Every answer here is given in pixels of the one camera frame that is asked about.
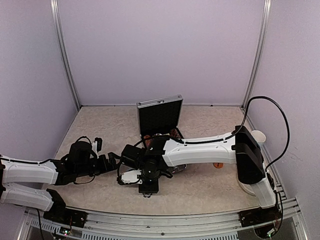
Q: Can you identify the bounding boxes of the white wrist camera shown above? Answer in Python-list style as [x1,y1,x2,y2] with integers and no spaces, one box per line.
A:
[120,169,143,185]
[91,137,103,157]

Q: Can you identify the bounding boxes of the orange round button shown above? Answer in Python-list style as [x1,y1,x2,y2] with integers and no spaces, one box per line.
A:
[213,163,224,169]

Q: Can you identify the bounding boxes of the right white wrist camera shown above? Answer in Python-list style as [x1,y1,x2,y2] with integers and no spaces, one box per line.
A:
[120,169,143,185]

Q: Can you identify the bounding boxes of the aluminium poker chip case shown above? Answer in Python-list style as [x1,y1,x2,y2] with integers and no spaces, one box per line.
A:
[136,94,188,173]

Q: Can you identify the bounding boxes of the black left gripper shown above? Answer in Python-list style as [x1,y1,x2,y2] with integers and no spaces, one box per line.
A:
[75,151,120,178]

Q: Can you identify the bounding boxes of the dark red chip row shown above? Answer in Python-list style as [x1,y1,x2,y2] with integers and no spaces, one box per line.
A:
[169,128,182,139]

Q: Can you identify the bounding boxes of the grey striped plate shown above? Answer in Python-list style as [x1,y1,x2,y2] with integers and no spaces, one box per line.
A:
[238,172,256,195]

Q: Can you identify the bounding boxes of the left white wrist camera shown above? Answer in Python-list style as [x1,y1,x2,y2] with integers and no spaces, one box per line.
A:
[91,137,103,157]

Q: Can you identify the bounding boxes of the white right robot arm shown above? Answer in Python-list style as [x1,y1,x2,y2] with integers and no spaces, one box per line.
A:
[117,125,277,222]

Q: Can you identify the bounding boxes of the light blue mug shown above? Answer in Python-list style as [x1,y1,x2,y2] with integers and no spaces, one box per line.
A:
[251,130,267,147]

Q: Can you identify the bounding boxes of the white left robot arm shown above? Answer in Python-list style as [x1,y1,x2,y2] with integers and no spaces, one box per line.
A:
[0,137,120,223]

